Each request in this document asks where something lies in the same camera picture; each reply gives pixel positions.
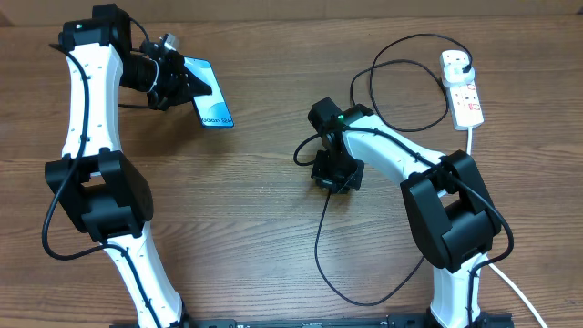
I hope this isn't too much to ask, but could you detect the blue Galaxy smartphone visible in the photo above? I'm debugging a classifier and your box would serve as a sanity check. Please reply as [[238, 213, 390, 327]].
[[185, 57, 234, 128]]

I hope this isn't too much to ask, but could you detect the black USB charging cable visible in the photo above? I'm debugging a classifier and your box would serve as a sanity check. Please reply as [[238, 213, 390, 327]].
[[313, 33, 474, 307]]

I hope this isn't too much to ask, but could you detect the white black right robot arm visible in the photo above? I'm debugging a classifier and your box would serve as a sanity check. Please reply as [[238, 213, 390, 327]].
[[308, 97, 514, 327]]

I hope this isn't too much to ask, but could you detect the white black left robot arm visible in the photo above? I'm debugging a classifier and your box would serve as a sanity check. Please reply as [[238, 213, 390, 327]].
[[41, 4, 213, 327]]

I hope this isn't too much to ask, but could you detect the white charger plug adapter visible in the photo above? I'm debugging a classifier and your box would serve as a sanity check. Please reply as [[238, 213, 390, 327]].
[[442, 63, 476, 87]]

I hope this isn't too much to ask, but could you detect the white power strip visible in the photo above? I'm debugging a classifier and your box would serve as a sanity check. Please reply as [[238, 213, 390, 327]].
[[440, 50, 484, 130]]

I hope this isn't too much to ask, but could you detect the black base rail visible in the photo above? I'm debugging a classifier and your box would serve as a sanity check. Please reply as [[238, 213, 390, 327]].
[[192, 314, 435, 328]]

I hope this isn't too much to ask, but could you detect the white power strip cord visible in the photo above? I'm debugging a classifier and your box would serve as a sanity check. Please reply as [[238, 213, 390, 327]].
[[465, 128, 549, 328]]

